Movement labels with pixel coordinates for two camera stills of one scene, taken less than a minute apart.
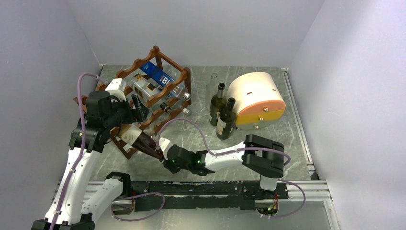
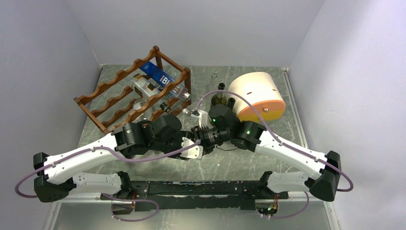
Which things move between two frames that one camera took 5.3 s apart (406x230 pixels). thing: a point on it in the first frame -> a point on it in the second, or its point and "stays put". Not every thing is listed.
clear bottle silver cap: [180, 92] stays put
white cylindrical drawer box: [259, 102] stays put
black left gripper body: [133, 115] -> [181, 140]
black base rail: [149, 195] stays put
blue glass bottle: [163, 77] stays put
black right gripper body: [174, 166] -> [210, 137]
